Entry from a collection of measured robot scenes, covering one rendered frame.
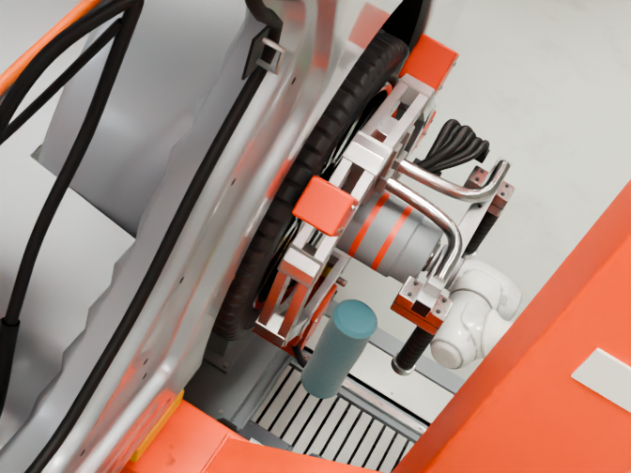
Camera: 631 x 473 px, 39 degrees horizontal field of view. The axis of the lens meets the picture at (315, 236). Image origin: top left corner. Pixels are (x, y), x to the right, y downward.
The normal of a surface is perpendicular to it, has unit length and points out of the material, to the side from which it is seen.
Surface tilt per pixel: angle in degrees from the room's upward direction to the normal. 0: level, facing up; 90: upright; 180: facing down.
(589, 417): 90
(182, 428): 0
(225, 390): 0
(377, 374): 0
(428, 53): 55
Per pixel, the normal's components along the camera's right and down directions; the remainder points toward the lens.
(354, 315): 0.26, -0.60
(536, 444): -0.45, 0.61
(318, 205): -0.13, 0.00
